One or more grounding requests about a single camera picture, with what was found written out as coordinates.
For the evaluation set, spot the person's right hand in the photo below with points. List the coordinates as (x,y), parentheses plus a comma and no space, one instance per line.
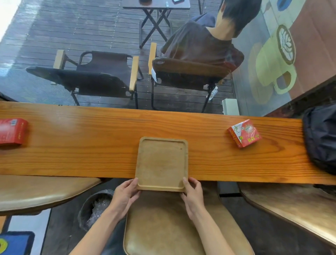
(195,199)

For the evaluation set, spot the person's left hand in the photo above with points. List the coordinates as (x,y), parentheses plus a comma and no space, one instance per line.
(120,197)

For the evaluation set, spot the person's right thumb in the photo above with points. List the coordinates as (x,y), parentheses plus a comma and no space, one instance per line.
(185,185)

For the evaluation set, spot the person's left thumb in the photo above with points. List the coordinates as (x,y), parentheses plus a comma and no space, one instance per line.
(130,182)

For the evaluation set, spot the square wooden tray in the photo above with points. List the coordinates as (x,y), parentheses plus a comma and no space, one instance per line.
(161,164)

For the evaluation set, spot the person's left forearm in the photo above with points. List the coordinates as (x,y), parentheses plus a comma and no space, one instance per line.
(99,233)

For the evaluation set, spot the person's right forearm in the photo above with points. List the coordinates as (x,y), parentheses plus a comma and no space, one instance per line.
(211,236)

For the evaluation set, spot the clear plastic bin liner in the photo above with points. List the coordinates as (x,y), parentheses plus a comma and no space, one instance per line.
(98,208)

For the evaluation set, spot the tan padded stool seat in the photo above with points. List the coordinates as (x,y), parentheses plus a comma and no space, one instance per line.
(160,226)
(39,190)
(296,207)

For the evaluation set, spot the dark round trash bin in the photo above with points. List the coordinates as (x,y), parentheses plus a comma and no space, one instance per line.
(85,210)

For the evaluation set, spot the red and white tissue packet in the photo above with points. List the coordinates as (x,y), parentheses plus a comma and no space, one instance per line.
(245,134)

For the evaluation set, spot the white plastic box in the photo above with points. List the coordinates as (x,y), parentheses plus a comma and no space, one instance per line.
(230,107)

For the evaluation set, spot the clear water bottle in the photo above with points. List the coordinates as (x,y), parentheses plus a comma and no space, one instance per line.
(213,93)

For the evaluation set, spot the empty black folding armchair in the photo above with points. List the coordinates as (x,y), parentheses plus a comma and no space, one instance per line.
(99,78)

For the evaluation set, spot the red tissue box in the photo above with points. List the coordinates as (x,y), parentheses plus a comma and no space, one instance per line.
(11,131)

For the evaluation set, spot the black backpack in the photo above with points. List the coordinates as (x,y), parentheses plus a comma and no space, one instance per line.
(321,139)

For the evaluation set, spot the dark folding table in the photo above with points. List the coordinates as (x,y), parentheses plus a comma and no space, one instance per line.
(154,10)

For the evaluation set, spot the dark round object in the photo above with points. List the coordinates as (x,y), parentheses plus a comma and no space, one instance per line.
(144,2)

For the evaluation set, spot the dark phone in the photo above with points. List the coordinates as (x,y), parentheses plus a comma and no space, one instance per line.
(178,1)

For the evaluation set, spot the green coffee cup wall picture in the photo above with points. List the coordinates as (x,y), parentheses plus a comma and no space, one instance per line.
(278,60)

